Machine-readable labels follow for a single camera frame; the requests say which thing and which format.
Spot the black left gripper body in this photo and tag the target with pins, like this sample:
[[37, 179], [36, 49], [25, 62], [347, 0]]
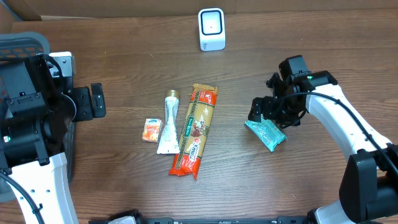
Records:
[[84, 103]]

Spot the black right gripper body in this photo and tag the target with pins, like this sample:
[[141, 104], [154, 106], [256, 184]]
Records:
[[285, 111]]

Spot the teal wet wipes packet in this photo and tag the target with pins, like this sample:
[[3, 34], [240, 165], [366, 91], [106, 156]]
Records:
[[270, 135]]

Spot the red spaghetti packet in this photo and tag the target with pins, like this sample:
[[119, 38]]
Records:
[[195, 130]]

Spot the small orange tissue packet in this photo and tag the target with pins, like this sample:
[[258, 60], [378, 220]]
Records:
[[151, 130]]

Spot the white tube gold cap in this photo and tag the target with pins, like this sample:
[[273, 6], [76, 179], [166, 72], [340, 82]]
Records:
[[168, 143]]

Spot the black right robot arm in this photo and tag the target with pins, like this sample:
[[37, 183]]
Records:
[[368, 189]]

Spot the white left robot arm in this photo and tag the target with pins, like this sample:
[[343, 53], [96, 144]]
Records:
[[43, 191]]

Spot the white barcode scanner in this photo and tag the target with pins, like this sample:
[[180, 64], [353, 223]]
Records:
[[211, 28]]

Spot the grey plastic shopping basket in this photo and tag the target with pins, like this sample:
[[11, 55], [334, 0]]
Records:
[[25, 44]]

